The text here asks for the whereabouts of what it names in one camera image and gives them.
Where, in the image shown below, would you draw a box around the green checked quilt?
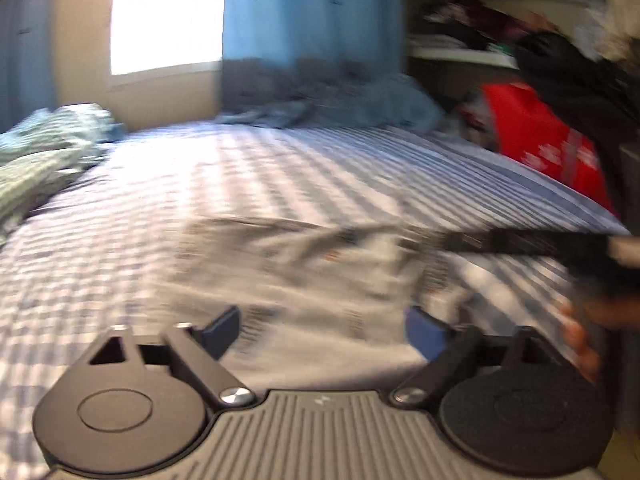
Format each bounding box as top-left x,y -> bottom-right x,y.
0,102 -> 126,241

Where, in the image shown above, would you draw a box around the red bag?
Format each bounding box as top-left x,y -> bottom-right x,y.
477,80 -> 618,216

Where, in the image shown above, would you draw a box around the pile of clothes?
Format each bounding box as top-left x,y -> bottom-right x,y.
420,0 -> 546,53

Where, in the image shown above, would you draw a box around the blue towel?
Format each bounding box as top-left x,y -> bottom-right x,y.
215,57 -> 446,133

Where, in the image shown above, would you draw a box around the window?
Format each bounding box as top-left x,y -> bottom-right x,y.
109,0 -> 230,77

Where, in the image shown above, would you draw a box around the grey printed pants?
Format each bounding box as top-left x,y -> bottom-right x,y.
170,215 -> 566,361

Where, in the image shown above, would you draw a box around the plain blue curtain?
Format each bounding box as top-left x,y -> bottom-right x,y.
0,0 -> 60,133

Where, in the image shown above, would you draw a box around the blue star curtain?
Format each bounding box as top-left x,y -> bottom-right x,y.
220,0 -> 406,116

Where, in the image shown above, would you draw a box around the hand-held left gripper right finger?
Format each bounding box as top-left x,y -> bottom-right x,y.
391,306 -> 563,407

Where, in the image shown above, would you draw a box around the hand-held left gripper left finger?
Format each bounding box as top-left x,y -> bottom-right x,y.
82,305 -> 253,408

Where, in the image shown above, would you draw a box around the white shelf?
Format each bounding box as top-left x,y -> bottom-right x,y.
404,0 -> 626,71

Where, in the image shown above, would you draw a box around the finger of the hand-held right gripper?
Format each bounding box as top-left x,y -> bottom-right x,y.
440,231 -> 495,254

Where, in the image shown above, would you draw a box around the blue checked bed sheet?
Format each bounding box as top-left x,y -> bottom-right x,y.
0,122 -> 631,466

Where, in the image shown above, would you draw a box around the person's right hand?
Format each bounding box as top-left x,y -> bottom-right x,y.
556,297 -> 603,383

